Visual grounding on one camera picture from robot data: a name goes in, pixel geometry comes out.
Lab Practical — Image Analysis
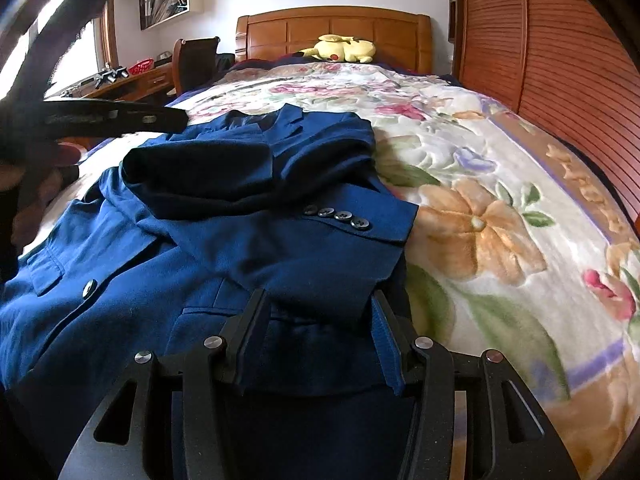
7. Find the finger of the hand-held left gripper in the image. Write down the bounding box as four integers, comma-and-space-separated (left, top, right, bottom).
44, 99, 188, 140

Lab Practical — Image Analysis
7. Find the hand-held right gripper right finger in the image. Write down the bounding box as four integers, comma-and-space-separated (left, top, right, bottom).
370, 292, 581, 480

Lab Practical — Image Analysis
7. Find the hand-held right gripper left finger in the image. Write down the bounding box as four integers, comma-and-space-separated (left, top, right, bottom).
57, 288, 273, 480

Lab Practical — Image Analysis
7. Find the blue suit jacket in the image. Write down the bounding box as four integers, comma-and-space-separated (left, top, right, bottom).
0, 104, 421, 480

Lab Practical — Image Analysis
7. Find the person's left hand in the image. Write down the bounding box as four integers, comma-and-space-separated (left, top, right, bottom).
11, 143, 81, 247

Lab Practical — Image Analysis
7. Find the wooden desk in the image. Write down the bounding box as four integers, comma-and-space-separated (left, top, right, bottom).
45, 62, 179, 107

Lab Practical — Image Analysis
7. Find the black grey gadget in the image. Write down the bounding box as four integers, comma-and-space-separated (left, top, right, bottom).
97, 65, 129, 86

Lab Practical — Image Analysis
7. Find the wooden framed window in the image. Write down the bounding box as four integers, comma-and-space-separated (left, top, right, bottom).
0, 0, 121, 101

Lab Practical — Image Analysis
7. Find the wooden chair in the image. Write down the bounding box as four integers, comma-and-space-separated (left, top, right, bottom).
172, 36, 221, 97

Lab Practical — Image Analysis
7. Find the stack of papers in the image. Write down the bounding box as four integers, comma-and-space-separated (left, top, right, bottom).
151, 0, 191, 24

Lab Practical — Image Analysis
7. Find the dark red bedding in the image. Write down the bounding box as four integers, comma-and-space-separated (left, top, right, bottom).
220, 55, 312, 74

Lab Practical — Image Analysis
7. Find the floral blanket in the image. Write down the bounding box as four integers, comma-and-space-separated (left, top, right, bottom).
45, 62, 640, 480

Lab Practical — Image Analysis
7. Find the wooden bed headboard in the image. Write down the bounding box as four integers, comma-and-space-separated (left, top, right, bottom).
235, 6, 433, 75

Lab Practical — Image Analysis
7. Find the yellow plush toy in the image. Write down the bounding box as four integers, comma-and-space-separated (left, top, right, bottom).
299, 34, 377, 64

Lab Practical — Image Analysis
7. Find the wooden louvered wardrobe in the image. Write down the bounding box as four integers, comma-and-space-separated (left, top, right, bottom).
447, 0, 640, 226

